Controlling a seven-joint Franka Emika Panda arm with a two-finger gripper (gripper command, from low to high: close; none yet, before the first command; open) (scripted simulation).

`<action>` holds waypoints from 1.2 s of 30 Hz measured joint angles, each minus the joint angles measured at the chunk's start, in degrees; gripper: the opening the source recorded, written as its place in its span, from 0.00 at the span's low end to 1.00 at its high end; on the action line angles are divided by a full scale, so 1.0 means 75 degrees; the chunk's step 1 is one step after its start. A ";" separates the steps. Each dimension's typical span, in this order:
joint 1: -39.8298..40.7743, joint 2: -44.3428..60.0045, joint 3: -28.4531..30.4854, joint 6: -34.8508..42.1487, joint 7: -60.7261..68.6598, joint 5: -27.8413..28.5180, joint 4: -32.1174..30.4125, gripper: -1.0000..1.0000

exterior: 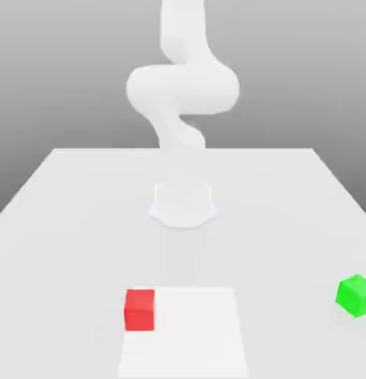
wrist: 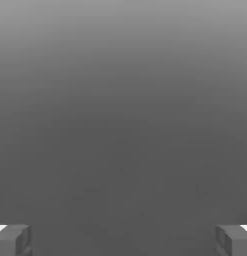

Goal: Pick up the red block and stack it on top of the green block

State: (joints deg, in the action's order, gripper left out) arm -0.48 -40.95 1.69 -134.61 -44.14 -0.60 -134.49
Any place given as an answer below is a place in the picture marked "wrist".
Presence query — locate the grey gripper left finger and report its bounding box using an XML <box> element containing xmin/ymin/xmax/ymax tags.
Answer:
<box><xmin>0</xmin><ymin>223</ymin><xmax>34</xmax><ymax>256</ymax></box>

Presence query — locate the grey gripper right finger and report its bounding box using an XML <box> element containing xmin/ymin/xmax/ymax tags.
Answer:
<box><xmin>214</xmin><ymin>224</ymin><xmax>247</xmax><ymax>256</ymax></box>

